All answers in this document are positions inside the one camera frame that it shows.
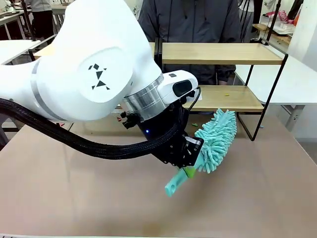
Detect thick black sleeved cable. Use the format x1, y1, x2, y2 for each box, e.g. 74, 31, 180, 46
0, 98, 189, 160

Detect background person grey skirt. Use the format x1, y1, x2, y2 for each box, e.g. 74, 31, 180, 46
238, 0, 256, 43

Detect person in dark jacket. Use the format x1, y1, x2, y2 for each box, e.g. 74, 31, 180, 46
138, 0, 243, 86

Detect white side table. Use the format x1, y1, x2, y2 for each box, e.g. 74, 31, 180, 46
233, 55, 317, 107
0, 39, 42, 65

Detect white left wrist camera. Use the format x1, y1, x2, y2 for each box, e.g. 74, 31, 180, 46
184, 87, 203, 102

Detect background person dark trousers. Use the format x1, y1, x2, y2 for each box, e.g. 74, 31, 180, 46
24, 0, 54, 40

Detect grey background table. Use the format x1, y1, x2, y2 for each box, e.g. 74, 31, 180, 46
50, 4, 68, 16

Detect brown background desk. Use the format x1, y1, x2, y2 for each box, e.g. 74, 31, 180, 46
0, 11, 28, 41

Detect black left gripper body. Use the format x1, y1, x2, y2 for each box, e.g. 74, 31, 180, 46
153, 133, 205, 170

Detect black stand pole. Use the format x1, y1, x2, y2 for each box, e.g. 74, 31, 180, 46
262, 0, 282, 46
21, 0, 42, 42

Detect wooden background table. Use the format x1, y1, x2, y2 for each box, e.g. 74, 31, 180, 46
252, 23, 295, 46

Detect teal microfibre duster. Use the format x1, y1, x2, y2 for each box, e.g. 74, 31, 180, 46
164, 108, 239, 198

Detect thin black camera cable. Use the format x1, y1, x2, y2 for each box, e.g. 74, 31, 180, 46
187, 86, 202, 110

